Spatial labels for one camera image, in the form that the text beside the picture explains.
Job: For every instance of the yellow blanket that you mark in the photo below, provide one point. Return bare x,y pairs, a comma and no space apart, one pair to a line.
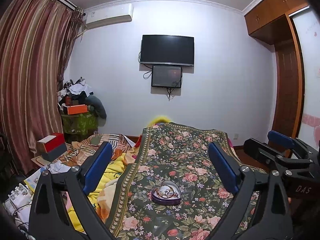
124,154

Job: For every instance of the purple heart jewelry box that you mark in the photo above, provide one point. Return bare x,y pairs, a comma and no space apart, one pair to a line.
167,194

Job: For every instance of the wall mounted black television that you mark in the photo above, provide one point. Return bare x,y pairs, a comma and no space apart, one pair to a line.
167,49

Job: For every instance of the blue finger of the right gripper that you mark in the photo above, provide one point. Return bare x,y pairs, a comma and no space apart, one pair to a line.
280,139

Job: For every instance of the wooden overhead cabinet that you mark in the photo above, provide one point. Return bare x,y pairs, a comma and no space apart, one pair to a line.
268,21

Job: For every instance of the floral green bedspread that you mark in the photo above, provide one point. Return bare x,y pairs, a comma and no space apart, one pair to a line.
176,153

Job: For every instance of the orange shoe box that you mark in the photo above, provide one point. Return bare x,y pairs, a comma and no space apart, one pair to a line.
77,109

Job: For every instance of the white clothes pile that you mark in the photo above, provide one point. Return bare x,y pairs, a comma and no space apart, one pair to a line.
76,88

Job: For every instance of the brown wooden door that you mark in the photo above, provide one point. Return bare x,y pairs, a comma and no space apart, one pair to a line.
287,105

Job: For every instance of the small wall monitor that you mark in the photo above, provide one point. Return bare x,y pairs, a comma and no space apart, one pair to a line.
166,76

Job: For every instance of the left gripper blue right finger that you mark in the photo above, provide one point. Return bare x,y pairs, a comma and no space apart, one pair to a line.
226,167

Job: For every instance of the striped red curtain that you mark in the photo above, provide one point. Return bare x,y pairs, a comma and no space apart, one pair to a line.
37,39

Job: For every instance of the red white box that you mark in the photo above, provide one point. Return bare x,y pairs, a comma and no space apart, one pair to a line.
52,146

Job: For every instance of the white wall socket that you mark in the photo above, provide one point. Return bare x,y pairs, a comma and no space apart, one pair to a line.
235,136

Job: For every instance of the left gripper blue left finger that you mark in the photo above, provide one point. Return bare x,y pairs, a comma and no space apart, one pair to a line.
94,167

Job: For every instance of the white power strip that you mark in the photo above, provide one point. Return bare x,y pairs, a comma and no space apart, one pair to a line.
20,196

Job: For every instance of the green patterned storage box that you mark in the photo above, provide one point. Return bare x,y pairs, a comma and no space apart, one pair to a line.
79,127

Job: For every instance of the white air conditioner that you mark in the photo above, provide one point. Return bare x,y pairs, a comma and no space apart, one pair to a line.
109,16

